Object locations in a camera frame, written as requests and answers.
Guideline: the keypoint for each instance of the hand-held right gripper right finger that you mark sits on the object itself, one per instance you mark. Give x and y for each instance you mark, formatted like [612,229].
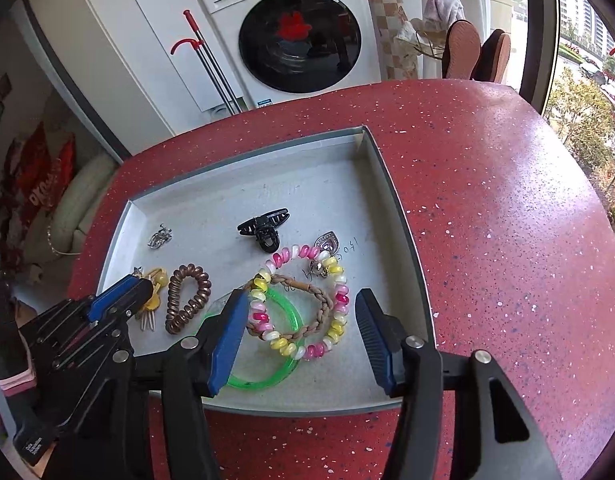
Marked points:
[375,345]

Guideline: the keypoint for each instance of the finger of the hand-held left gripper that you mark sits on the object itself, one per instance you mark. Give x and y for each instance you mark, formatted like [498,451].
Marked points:
[117,296]

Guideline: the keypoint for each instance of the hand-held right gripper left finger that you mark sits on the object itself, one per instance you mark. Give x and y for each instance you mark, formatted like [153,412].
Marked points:
[227,340]

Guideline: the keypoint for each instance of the yellow hair clip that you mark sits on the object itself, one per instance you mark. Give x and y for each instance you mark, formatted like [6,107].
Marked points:
[155,277]

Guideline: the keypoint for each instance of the small silver hair clip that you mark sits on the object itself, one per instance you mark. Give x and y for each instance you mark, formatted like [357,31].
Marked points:
[160,237]

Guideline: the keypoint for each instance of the silver heart hair clip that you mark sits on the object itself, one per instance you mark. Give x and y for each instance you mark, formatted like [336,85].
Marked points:
[330,242]

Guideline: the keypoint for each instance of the black claw hair clip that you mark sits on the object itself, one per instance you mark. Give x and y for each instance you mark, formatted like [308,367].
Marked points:
[265,232]

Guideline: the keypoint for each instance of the grey shallow tray box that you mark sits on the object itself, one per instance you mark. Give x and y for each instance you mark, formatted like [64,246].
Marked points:
[287,185]

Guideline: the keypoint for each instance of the green plastic bangle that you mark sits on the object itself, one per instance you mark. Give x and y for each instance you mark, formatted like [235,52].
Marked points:
[267,377]

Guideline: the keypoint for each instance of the white sofa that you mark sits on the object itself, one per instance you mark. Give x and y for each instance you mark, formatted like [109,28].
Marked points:
[82,195]

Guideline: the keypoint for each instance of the red printed cushion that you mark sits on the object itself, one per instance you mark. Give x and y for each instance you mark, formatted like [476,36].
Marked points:
[42,185]

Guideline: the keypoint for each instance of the white tall cabinet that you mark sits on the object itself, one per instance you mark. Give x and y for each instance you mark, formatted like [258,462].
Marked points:
[137,35]

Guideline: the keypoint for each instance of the dark brown-soled slipper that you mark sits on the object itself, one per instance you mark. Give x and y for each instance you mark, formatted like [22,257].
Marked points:
[462,50]
[495,57]

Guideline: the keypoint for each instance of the checkered beige cloth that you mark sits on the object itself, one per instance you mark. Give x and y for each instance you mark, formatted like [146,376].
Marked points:
[387,35]

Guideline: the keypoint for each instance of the white front-load washing machine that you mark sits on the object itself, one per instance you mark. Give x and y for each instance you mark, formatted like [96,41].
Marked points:
[227,0]

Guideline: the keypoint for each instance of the white towel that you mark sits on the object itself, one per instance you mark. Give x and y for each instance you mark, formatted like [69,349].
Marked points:
[445,7]

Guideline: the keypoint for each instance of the small wall picture frame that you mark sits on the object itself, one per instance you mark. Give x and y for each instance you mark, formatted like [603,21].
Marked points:
[3,86]

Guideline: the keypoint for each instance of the black window frame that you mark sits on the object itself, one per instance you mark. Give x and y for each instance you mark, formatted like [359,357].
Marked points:
[537,35]

